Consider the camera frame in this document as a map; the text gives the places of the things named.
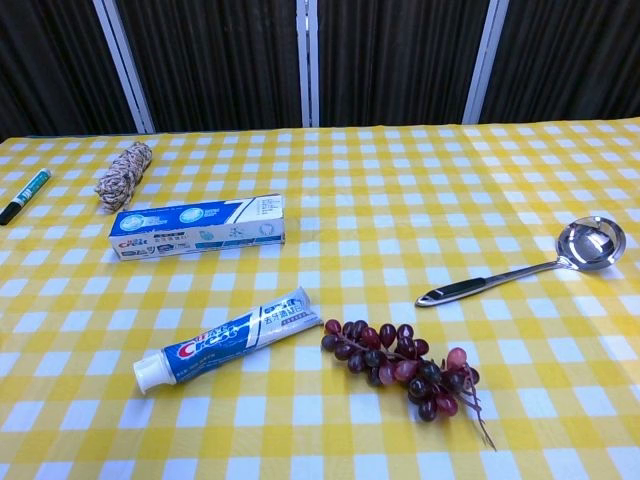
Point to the blue white toothpaste box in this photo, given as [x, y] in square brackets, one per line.
[200, 225]

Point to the blue white toothpaste tube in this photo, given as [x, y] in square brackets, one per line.
[230, 340]

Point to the yellow white checkered tablecloth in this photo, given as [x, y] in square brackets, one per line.
[350, 200]

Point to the purple plastic grape bunch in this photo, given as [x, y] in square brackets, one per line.
[400, 365]

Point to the green black marker pen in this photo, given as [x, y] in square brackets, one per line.
[25, 196]

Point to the white partition frame post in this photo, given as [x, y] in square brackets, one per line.
[482, 60]
[122, 65]
[307, 62]

